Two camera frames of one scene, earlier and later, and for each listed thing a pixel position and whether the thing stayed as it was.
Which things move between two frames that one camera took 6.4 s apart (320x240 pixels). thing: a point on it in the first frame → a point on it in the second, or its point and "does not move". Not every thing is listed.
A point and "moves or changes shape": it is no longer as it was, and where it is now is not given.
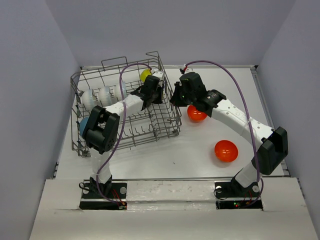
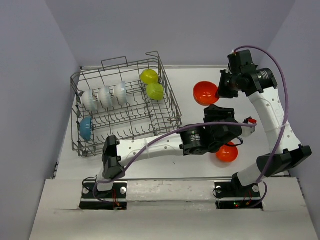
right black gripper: (176, 98) → (222, 92)
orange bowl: (226, 151) does not move
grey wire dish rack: (137, 94) does not move
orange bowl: (195, 115) moves or changes shape
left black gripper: (158, 100) → (212, 112)
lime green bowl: (144, 74) does not move
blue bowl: (82, 124) does not move
